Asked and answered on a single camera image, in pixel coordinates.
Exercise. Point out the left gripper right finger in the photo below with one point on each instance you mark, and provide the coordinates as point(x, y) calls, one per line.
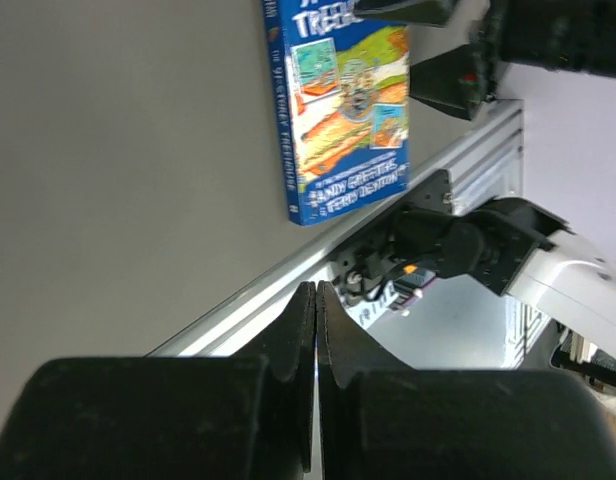
point(382, 419)

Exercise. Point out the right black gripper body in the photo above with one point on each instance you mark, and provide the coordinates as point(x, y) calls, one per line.
point(571, 36)

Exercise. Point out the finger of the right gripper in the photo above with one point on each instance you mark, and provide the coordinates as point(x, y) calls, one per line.
point(451, 83)
point(434, 13)

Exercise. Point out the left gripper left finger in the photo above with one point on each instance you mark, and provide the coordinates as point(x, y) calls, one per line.
point(245, 416)

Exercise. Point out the blue 91-storey treehouse book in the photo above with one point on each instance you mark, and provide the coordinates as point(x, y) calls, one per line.
point(340, 87)

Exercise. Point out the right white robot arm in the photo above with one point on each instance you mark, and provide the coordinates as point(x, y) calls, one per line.
point(510, 245)

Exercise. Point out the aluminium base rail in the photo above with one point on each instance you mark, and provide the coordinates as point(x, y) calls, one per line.
point(452, 323)

